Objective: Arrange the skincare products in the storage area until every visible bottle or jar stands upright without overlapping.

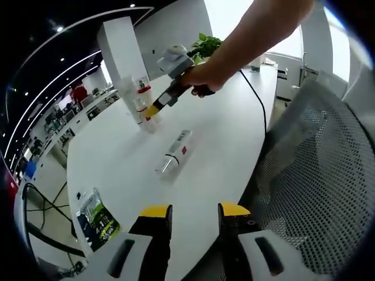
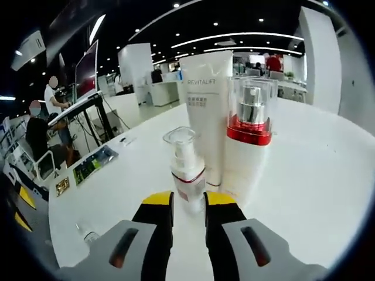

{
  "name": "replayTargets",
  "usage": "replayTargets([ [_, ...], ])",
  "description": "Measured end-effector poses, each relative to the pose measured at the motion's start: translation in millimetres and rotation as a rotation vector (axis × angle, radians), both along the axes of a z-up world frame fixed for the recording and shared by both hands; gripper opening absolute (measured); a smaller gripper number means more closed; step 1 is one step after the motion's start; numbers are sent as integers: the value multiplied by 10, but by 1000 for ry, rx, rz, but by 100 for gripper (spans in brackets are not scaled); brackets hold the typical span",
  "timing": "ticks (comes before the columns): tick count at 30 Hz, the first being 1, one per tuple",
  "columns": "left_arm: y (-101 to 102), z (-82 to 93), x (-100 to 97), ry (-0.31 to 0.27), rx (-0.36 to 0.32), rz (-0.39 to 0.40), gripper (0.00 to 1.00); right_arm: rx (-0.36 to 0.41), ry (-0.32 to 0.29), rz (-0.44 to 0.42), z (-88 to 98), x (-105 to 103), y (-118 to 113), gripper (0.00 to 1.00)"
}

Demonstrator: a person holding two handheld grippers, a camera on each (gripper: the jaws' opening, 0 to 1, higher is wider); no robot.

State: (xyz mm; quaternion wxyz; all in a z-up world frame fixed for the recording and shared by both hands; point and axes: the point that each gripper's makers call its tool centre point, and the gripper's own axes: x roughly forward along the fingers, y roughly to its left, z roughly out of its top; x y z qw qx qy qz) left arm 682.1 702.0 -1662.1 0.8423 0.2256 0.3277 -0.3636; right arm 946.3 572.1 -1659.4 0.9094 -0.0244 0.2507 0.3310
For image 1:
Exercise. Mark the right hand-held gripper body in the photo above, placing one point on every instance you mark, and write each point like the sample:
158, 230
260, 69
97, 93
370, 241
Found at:
175, 63

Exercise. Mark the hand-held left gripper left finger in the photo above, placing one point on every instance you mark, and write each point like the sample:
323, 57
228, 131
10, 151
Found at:
152, 243

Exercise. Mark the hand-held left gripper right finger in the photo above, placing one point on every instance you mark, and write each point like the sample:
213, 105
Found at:
234, 243

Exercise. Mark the white skincare bottle red collar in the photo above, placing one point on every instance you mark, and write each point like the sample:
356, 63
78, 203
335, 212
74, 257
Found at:
144, 98

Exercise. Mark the white skincare tube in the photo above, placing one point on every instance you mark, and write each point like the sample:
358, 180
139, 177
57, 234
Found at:
127, 96

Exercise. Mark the green printed packet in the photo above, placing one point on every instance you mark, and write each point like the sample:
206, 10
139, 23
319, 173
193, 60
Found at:
98, 219

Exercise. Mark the blue storage bin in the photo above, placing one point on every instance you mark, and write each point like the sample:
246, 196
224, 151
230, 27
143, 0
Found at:
31, 170

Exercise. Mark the person's right hand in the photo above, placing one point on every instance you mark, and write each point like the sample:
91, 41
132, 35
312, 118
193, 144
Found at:
206, 77

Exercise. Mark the potted green plant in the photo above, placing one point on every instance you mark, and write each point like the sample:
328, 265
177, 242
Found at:
206, 47

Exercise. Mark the white square pillar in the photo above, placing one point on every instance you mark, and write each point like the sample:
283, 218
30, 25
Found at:
123, 49

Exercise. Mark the large bright window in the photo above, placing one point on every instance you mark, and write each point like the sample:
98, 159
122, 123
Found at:
228, 17

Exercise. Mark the long white office counter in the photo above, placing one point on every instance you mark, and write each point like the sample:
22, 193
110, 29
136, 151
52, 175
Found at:
76, 117

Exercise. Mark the grey mesh office chair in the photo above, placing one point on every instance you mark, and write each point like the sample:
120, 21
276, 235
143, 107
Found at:
316, 175

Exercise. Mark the white drawer cabinet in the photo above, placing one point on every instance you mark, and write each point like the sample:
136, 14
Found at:
288, 79

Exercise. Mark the white monitor with red screen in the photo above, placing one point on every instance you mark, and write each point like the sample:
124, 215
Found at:
8, 180

